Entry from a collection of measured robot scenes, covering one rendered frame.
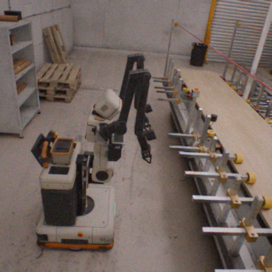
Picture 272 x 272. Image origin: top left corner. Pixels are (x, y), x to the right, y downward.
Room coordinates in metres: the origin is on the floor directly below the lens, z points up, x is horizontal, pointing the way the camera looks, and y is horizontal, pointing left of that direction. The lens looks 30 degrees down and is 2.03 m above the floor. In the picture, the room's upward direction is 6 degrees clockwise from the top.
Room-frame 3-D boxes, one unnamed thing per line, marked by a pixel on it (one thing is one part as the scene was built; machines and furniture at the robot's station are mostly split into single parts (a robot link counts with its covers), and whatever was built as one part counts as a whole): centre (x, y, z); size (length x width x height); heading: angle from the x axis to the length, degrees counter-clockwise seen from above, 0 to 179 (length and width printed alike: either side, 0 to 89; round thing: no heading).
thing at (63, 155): (1.68, 0.57, 0.87); 0.23 x 0.15 x 0.11; 6
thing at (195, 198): (1.22, -0.64, 0.95); 0.50 x 0.04 x 0.04; 94
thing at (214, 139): (1.76, -0.62, 0.86); 0.04 x 0.04 x 0.48; 4
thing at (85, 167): (1.77, 0.30, 0.68); 0.28 x 0.27 x 0.25; 6
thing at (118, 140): (1.72, 0.17, 0.99); 0.28 x 0.16 x 0.22; 6
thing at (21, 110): (3.57, 1.93, 0.78); 0.90 x 0.45 x 1.55; 4
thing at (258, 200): (1.01, -0.68, 0.93); 0.04 x 0.04 x 0.48; 4
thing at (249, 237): (0.99, -0.68, 0.95); 0.14 x 0.06 x 0.05; 4
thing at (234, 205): (1.24, -0.66, 0.95); 0.14 x 0.06 x 0.05; 4
